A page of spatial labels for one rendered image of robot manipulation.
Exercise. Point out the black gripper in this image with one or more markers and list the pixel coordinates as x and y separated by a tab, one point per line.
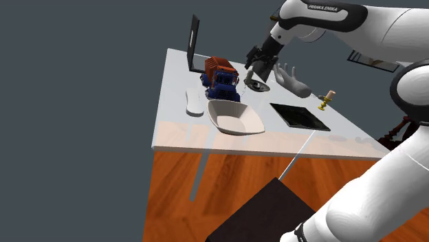
268	50

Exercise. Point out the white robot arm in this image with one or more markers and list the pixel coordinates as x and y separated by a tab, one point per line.
368	33

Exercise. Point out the dark grey round dish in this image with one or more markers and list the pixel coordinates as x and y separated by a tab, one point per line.
258	86

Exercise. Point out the grey hand figure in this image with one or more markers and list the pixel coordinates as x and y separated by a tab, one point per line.
295	85

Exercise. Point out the blue and orange toy truck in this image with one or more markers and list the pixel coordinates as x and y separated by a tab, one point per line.
223	80

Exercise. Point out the black tablet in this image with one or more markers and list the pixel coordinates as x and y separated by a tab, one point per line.
300	117

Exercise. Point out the black laptop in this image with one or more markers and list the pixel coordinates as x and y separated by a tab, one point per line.
193	40

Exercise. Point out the white bowl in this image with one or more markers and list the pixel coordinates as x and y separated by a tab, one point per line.
234	119

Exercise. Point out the yellow candlestick with candle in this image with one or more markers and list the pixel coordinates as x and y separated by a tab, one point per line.
324	103

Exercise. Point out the white remote control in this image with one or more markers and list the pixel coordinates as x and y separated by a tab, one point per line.
194	104

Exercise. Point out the white table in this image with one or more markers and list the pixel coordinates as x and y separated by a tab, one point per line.
177	134

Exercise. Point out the dark red wooden chair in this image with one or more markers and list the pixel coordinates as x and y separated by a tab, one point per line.
397	132

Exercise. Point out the dark robot stand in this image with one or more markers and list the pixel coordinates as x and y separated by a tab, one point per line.
268	214

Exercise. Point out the dark framed wall picture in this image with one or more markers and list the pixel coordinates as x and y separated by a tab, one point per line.
372	62

